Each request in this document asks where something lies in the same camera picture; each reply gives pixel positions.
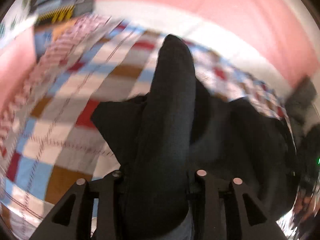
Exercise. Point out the pineapple print cloth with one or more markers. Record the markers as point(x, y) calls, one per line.
point(16, 21)

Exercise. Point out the black puffer jacket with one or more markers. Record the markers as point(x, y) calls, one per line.
point(308, 154)

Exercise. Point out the black printed cardboard box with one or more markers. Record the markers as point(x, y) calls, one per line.
point(56, 11)

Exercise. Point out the blue orange box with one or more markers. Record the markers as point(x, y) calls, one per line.
point(46, 34)

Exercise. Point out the grey quilted puffer garment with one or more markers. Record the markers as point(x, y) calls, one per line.
point(298, 104)

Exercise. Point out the checkered bed sheet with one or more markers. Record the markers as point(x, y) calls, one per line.
point(58, 174)

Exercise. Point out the large black jacket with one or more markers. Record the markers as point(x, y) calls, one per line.
point(193, 165)

